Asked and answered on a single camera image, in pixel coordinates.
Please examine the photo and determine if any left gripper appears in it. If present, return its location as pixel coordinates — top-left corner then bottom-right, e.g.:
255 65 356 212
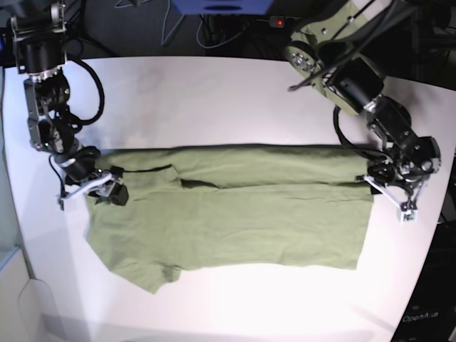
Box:
366 156 442 195

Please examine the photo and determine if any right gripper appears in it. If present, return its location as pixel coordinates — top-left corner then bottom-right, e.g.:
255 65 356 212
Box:
60 147 129 206

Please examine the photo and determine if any green T-shirt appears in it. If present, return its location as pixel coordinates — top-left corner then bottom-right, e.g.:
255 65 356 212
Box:
86 146 373 293

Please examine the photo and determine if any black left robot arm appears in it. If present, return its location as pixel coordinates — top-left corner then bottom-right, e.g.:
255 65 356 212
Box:
284 1 441 197

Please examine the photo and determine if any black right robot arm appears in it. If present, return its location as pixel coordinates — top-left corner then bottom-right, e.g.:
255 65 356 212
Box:
1 1 389 206

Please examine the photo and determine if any black OpenArm case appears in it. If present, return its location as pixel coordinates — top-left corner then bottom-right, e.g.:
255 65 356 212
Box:
392 199 455 341

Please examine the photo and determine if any power strip with red light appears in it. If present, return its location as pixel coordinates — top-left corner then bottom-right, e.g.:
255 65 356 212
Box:
268 16 296 29

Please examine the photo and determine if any blue box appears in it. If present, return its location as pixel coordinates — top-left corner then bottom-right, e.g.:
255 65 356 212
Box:
172 0 273 15

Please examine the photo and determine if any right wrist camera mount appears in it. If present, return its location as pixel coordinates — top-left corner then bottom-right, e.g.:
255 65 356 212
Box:
57 170 123 211

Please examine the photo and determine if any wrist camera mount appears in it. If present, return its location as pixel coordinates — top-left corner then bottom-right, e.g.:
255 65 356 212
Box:
355 175 423 224
57 170 123 211

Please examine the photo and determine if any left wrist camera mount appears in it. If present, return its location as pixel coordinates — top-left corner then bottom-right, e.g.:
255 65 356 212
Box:
355 175 423 224

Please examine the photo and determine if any white cable on floor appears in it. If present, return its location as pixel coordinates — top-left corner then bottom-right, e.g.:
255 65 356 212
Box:
113 0 186 46

